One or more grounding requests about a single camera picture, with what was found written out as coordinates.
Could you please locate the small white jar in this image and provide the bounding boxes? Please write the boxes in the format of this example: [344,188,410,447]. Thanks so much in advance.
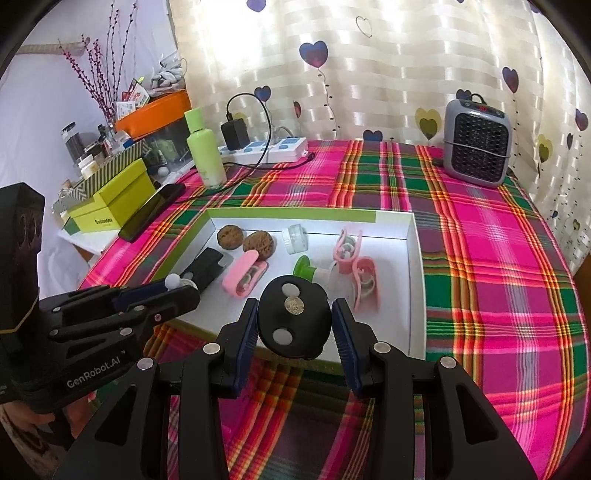
[283,224,308,256]

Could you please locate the black charger adapter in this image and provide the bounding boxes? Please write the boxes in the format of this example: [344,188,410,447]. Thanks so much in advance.
[221,119,252,151]

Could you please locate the black charging cable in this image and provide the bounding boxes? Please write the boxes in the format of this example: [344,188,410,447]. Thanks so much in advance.
[185,92,317,204]

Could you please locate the black smartphone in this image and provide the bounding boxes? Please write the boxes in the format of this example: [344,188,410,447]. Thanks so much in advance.
[119,183,186,244]

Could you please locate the white power strip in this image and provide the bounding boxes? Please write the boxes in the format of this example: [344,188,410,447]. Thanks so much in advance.
[218,136,309,163]

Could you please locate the grey space heater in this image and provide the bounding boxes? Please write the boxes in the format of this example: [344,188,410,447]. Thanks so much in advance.
[442,92,514,188]

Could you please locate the pink green plaid tablecloth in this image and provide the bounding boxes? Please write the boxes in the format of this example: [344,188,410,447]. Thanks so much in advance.
[81,138,591,480]

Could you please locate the person's left hand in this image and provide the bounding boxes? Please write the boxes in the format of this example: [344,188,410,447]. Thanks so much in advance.
[0,401,70,457]

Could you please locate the yellow-green cardboard box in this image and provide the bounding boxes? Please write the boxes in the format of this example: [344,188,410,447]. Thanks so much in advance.
[67,158,155,235]

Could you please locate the black rectangular device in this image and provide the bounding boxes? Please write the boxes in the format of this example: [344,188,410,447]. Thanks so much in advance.
[177,247,233,292]

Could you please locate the small white knob stand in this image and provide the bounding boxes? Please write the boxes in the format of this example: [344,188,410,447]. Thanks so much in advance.
[165,273,200,292]

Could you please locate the white cloth bundle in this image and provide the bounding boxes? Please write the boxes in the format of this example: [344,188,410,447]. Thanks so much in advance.
[150,53,185,90]

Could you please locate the brown walnut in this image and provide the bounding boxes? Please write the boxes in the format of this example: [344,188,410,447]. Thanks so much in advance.
[217,224,245,250]
[242,231,276,259]

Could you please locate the purple decorative branches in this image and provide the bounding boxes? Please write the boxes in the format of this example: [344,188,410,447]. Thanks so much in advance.
[60,0,139,130]

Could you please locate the wooden cabinet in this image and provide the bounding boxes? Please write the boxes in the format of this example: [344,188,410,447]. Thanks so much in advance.
[573,263,591,352]

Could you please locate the green and white cardboard box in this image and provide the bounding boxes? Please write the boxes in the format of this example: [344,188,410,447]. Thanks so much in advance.
[157,208,428,377]

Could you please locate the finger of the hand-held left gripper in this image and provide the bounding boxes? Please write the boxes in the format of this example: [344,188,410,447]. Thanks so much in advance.
[47,284,202,346]
[39,281,169,320]

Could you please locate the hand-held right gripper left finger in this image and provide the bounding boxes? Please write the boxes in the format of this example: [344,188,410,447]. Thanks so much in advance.
[55,298,259,480]

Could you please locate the cream curtain with hearts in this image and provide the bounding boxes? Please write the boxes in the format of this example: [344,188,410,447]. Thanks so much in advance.
[168,0,591,273]

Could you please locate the green and white spool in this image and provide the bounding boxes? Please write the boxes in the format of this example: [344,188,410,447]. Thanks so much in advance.
[293,255,342,291]

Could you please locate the orange lidded clear bin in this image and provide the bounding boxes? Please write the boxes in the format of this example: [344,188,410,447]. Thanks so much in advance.
[115,90,192,176]

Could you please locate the white side table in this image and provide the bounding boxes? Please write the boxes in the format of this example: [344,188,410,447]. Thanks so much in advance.
[55,226,121,257]

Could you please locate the striped zigzag box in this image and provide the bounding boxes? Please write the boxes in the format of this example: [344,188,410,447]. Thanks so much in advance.
[53,138,151,213]

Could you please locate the pink plastic clip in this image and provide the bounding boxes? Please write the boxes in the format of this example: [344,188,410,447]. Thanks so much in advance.
[333,227,363,273]
[351,257,382,311]
[222,250,269,297]

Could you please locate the light green lotion bottle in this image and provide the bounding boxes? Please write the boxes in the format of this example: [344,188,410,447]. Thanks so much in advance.
[185,107,228,190]

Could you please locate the glass jar dark lid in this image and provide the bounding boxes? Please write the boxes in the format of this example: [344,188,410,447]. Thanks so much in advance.
[62,122,84,160]

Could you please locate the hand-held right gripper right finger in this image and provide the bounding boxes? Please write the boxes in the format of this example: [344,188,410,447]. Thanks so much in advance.
[331,298,539,480]

